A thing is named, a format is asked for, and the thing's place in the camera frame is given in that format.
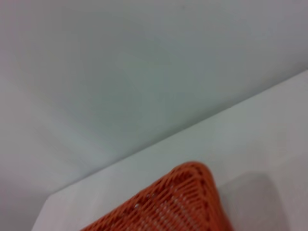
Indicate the orange woven plastic basket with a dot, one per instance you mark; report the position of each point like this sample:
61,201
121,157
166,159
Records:
173,207

